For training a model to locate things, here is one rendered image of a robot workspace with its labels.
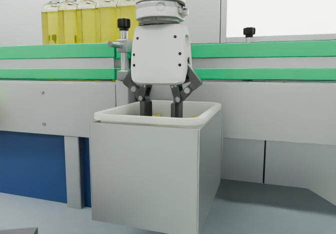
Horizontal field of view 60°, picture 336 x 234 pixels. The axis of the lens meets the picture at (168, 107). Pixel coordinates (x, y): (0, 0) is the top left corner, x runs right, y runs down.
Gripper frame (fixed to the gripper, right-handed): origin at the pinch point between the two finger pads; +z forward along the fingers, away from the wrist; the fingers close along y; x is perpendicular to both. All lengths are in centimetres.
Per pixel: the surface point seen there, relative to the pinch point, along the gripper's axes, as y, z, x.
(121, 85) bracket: 11.6, -4.3, -6.5
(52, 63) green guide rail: 30.6, -9.2, -7.9
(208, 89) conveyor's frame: -4.7, -3.3, -16.7
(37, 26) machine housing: 61, -23, -35
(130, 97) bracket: 10.0, -1.9, -7.7
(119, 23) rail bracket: 11.3, -16.9, -5.8
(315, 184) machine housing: -30, 24, -39
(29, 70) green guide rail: 37.0, -7.5, -7.3
